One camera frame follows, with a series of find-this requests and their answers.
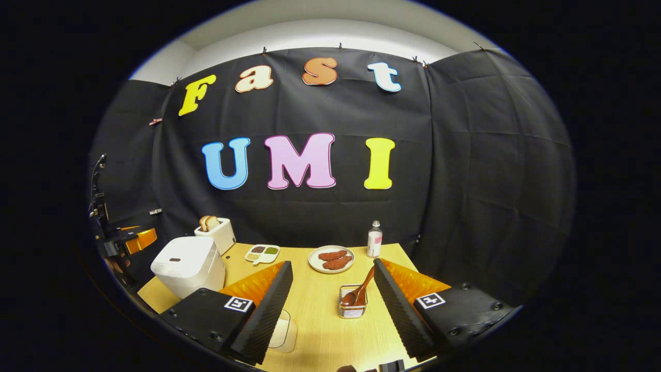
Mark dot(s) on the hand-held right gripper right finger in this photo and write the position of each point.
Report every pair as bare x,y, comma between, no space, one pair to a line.
400,315

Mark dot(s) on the toasted bread slice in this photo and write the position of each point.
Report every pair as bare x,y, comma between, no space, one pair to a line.
204,222
214,222

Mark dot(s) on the white rectangular rice container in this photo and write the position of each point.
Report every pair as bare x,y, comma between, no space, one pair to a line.
281,333

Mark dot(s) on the brown wooden spoon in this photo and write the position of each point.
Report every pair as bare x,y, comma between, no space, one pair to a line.
365,281

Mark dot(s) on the white rice cooker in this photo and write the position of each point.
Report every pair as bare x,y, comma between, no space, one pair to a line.
186,263

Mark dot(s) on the white divided dish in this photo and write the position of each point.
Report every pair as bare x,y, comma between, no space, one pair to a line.
266,257

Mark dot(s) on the white toaster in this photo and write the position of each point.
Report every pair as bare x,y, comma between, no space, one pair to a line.
222,235

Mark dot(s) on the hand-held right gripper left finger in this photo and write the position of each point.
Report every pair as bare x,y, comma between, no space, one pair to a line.
266,315

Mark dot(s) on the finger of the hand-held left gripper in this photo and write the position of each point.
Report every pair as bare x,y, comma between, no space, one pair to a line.
142,240

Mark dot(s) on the red meat slice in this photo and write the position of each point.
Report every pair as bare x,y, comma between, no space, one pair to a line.
336,263
333,254

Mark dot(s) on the white round plate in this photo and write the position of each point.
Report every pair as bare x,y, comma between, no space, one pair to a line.
314,264

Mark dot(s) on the small pink label bottle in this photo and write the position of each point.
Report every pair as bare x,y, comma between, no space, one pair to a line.
374,243

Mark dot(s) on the black backdrop cloth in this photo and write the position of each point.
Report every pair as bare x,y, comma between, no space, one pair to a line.
465,155

